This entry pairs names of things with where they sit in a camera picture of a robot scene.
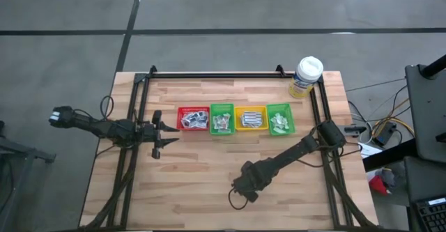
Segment red plastic basket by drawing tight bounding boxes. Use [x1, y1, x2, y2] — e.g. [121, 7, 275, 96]
[176, 105, 210, 132]

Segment yellow cable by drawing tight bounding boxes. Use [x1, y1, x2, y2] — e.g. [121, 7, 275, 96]
[371, 98, 415, 137]

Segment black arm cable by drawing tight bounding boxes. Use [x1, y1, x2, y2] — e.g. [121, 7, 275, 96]
[227, 143, 362, 211]
[99, 95, 115, 120]

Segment grey side table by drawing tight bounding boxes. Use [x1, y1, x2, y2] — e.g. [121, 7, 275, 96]
[403, 63, 446, 165]

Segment black pole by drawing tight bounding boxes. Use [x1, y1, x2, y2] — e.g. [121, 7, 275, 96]
[420, 54, 446, 79]

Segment green plastic basket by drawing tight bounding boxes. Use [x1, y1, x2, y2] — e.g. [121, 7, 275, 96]
[209, 102, 236, 136]
[266, 103, 296, 137]

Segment grey metal bracket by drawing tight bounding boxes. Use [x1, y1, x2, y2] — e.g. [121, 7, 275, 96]
[343, 124, 367, 137]

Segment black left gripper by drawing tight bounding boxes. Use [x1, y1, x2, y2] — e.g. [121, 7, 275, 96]
[141, 109, 180, 160]

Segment black metal bar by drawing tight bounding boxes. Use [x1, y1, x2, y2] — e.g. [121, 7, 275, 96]
[362, 137, 417, 172]

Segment black keyboard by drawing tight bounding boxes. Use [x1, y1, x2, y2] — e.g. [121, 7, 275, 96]
[414, 196, 446, 232]

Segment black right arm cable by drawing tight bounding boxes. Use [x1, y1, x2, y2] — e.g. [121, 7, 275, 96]
[227, 143, 362, 211]

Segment dark grey desk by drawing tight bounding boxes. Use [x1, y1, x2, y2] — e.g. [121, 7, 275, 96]
[403, 155, 446, 232]

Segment black stand legs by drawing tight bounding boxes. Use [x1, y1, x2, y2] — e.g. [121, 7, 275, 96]
[0, 120, 56, 232]

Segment grey cloth bundle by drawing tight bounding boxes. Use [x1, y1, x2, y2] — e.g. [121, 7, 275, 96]
[381, 168, 398, 188]

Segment white paper sheet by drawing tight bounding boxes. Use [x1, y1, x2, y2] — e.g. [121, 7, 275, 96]
[358, 144, 383, 160]

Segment yellow plastic basket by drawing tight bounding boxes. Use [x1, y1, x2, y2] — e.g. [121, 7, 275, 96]
[233, 105, 269, 132]

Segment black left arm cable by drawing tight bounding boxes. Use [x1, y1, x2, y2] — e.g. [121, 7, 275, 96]
[99, 95, 115, 120]

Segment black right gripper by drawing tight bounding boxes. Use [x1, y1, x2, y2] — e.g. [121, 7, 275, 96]
[231, 157, 276, 203]

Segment black table edge rail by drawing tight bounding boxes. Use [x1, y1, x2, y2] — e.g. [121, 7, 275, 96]
[80, 64, 379, 231]

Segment thin black floor cable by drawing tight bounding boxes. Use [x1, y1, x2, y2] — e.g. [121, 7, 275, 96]
[344, 77, 407, 93]

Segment Lysol wipes canister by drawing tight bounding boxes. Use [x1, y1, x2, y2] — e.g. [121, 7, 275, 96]
[288, 56, 324, 99]

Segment black power supply box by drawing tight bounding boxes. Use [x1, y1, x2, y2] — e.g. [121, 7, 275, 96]
[374, 121, 398, 148]

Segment red cloth bundle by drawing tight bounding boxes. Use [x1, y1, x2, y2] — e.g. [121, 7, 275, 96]
[368, 175, 388, 195]

